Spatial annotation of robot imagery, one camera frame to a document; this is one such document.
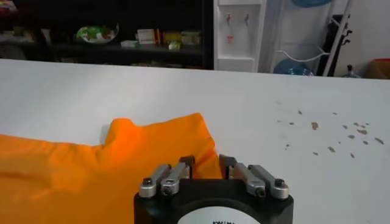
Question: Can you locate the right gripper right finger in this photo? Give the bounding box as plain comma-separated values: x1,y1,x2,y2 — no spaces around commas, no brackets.
218,154,289,200

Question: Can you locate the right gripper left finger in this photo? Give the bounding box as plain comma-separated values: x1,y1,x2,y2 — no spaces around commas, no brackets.
138,155,196,198

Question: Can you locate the orange t-shirt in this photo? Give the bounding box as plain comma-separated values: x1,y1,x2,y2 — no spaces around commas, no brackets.
0,112,223,224

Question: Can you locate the white work table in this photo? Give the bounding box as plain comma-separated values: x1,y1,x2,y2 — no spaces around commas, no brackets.
0,58,390,224

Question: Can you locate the empty blue water jug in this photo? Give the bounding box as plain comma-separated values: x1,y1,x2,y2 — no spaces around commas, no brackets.
273,58,314,76

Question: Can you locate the white water dispenser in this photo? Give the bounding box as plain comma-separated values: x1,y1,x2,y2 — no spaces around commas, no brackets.
213,0,268,73

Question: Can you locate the flat white box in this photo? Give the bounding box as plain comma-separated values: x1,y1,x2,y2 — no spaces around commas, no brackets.
120,40,141,49

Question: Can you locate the clear plastic bag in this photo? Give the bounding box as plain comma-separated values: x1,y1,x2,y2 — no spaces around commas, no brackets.
341,64,362,79

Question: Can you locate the yellow green medicine box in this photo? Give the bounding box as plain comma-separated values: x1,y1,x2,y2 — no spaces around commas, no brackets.
164,30,183,43

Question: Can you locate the red white medicine box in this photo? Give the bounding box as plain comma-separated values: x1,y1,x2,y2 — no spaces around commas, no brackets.
136,29,157,46

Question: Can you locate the white yellow medicine box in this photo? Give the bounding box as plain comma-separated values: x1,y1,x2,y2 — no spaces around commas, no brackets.
181,30,202,46

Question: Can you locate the black shelving unit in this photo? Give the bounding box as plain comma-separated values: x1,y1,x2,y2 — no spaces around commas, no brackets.
0,0,214,70

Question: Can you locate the white metal jug rack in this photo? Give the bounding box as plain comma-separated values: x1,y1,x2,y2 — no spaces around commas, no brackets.
269,0,351,77

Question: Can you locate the black tripod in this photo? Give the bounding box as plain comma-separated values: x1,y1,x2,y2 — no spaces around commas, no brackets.
316,14,353,77

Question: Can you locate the bowl of green fruit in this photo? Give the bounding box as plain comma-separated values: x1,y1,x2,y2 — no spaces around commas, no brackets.
75,24,119,44

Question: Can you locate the open red rimmed cardboard box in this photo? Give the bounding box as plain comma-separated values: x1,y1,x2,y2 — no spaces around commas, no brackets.
365,58,390,80

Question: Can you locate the capped blue water jug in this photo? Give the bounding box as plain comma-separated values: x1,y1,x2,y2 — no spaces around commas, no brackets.
292,0,333,9

